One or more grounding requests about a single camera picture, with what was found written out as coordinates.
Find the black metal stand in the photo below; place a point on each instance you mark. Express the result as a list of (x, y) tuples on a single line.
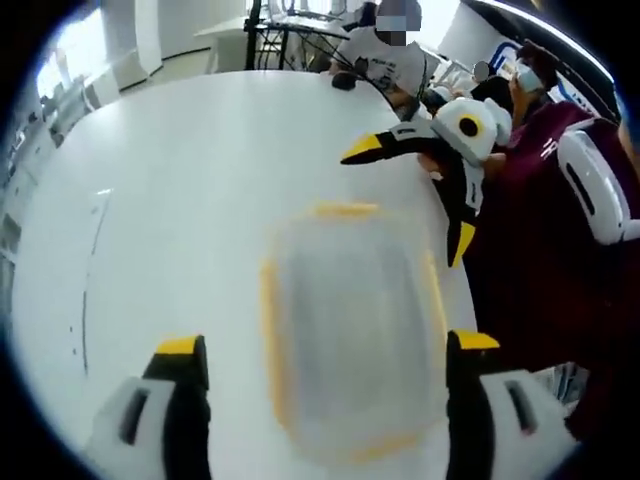
[(252, 30)]

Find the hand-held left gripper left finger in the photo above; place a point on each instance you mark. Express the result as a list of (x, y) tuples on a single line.
[(150, 420)]

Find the clear storage box lid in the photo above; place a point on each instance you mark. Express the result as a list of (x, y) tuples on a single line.
[(350, 280)]

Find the person's head with mask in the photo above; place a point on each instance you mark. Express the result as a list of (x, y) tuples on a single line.
[(540, 60)]

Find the white flat table plate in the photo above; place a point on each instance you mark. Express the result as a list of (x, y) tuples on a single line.
[(102, 202)]

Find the clear lid with yellow latches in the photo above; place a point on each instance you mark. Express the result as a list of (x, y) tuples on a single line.
[(350, 325)]

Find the black computer mouse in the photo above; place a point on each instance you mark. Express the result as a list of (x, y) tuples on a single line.
[(345, 81)]

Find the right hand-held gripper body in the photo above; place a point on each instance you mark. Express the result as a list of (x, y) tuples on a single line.
[(490, 120)]

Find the person's right hand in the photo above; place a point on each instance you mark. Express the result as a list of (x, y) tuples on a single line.
[(432, 165)]

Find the white chest-worn device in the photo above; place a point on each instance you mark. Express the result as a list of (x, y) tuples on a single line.
[(595, 185)]

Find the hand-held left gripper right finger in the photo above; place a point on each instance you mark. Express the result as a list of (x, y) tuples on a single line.
[(500, 415)]

